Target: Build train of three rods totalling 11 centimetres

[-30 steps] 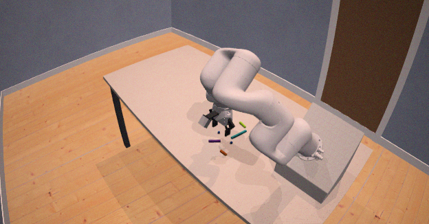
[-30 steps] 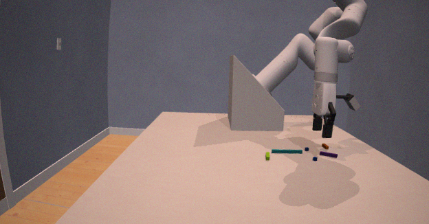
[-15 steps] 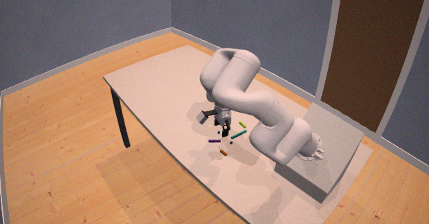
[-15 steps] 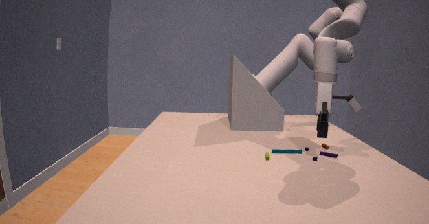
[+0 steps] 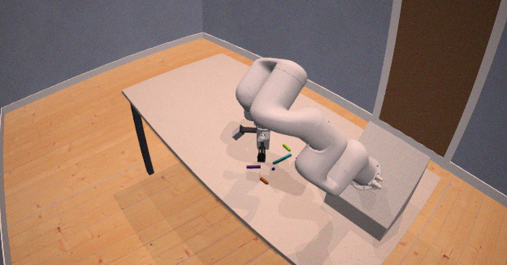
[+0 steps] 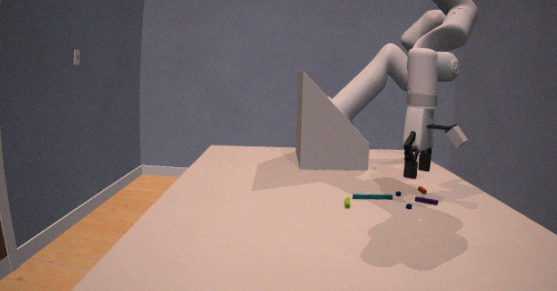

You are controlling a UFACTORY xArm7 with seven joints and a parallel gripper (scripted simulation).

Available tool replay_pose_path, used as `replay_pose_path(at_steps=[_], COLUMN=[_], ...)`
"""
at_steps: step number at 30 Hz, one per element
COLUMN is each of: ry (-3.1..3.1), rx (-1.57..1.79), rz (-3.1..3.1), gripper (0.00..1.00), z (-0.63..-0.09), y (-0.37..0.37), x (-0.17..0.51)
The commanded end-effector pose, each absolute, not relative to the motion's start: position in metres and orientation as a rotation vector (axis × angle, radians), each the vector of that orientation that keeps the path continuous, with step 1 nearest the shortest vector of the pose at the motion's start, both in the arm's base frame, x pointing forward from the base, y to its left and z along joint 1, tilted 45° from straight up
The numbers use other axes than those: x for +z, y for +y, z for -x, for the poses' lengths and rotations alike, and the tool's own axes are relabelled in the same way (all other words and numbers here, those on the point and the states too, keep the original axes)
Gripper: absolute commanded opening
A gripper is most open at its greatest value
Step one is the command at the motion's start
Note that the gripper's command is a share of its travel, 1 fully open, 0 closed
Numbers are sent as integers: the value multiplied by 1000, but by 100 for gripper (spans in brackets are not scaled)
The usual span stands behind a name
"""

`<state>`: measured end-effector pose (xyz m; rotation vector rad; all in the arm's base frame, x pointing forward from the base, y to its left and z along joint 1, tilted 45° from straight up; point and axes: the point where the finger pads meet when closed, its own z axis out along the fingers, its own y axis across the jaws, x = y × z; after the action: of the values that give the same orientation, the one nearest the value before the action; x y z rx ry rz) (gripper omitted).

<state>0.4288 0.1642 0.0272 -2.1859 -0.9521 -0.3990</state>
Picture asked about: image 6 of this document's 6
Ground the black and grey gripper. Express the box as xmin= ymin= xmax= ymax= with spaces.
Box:
xmin=403 ymin=104 xmax=437 ymax=179

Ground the purple rod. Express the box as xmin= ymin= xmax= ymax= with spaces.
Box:
xmin=415 ymin=196 xmax=438 ymax=205

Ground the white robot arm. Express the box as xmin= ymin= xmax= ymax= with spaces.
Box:
xmin=328 ymin=0 xmax=478 ymax=148

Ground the turquoise rod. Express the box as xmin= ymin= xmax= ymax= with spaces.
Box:
xmin=353 ymin=194 xmax=393 ymax=200

